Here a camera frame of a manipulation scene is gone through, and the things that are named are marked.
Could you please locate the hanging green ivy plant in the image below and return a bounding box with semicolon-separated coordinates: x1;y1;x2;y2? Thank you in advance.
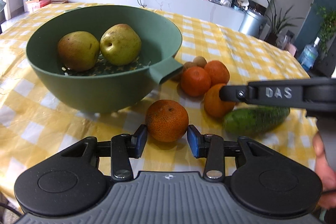
294;0;335;57

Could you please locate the potted plant right floor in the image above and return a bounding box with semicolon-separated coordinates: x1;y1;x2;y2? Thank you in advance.
264;0;303;46

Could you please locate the silver pedal trash can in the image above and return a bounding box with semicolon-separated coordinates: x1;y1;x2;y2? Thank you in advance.
239;10;267;38

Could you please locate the large red-green pear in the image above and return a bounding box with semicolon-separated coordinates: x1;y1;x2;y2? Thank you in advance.
58;31;100;72

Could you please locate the blue water jug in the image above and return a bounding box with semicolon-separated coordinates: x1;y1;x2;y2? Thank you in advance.
298;37;320;71

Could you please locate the green cucumber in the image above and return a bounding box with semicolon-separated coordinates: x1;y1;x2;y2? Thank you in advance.
223;106;290;138

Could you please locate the yellow-green pear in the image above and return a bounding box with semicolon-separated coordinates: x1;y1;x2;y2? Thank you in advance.
100;24;142;66

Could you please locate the person's right hand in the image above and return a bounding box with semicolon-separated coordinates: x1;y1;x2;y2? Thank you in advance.
313;133;336;209

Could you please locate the orange tangerine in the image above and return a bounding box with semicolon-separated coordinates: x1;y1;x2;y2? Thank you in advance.
204;60;230;86
180;67;211;97
145;100;189;143
204;83;236;119

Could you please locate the brown longan back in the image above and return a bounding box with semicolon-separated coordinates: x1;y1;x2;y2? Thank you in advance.
193;56;207;68

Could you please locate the green colander bowl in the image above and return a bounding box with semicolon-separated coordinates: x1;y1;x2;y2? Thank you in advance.
26;5;182;113

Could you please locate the yellow white checkered tablecloth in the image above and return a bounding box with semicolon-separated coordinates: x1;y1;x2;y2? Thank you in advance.
1;3;307;201

